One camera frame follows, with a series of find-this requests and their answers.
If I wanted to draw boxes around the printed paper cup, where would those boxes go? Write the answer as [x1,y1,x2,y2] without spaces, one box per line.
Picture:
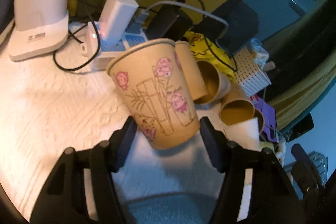
[106,39,200,149]

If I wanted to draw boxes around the lying brown paper cup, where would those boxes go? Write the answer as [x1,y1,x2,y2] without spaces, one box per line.
[219,83,265,133]

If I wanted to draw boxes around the purple packet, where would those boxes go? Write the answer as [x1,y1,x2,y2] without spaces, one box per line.
[250,95,277,143]

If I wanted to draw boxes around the white perforated tissue box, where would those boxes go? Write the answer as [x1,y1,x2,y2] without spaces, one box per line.
[234,47,271,97]

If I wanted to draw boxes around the white blue power strip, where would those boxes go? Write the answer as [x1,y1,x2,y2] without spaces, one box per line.
[70,22,147,71]

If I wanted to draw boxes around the yellow plastic bag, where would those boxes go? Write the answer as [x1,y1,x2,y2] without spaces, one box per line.
[182,31,235,82]

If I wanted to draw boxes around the white desk lamp base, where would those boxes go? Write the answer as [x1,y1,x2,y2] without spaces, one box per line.
[8,0,69,61]

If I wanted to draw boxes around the white power adapter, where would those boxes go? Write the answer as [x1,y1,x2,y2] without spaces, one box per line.
[98,0,138,43]

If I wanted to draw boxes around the black power bank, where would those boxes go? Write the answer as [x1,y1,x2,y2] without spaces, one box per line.
[145,5,193,41]

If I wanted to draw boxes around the white usb cable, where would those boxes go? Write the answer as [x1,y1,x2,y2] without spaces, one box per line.
[136,0,230,30]

